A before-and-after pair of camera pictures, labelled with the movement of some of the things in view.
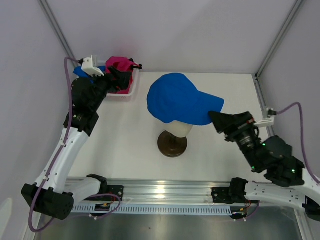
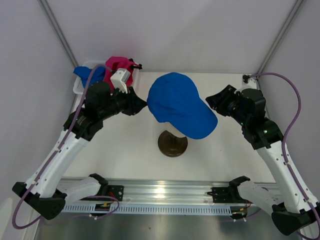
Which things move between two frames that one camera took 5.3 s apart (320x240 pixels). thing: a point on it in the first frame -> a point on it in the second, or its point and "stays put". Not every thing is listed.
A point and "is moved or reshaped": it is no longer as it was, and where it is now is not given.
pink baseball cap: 123,64 stays put
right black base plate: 221,195 stays put
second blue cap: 80,72 stays put
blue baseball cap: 175,97 is moved or reshaped
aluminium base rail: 163,191 stays put
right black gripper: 224,122 -> 218,101
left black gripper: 123,78 -> 134,104
